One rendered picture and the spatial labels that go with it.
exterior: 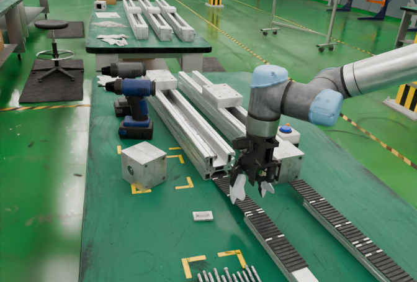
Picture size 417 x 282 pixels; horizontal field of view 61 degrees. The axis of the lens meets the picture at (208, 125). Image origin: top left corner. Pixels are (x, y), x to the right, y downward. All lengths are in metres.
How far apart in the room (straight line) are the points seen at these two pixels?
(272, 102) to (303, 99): 0.06
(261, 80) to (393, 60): 0.27
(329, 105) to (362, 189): 0.52
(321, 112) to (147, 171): 0.51
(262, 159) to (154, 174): 0.36
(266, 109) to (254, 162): 0.14
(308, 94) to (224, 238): 0.41
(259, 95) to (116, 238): 0.48
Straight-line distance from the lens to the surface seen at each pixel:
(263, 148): 0.80
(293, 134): 1.31
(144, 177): 1.02
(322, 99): 0.73
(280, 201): 1.05
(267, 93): 0.76
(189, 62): 2.79
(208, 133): 1.19
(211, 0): 11.17
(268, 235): 0.88
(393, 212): 1.15
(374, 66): 0.82
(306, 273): 0.83
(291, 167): 1.11
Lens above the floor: 1.40
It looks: 26 degrees down
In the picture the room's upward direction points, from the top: 4 degrees clockwise
